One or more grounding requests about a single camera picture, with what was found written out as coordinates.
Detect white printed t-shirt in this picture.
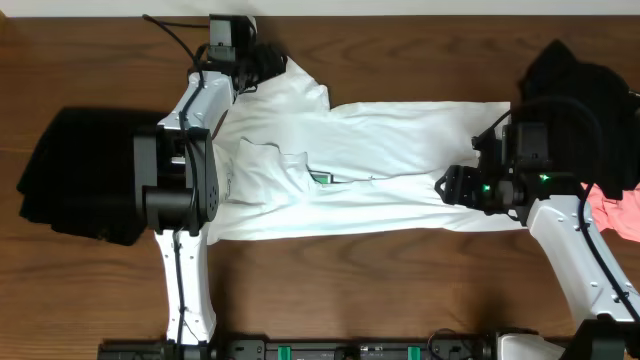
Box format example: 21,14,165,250
208,62,516,243

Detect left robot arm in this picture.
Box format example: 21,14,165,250
133,44,287,347

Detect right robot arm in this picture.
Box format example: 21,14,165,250
435,140,639,359

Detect black garment right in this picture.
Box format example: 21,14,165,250
514,40,639,200

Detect pink garment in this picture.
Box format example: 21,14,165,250
587,185,640,242

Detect black folded garment left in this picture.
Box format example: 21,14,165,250
17,107,165,246

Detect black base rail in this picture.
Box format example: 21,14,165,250
97,329,571,360

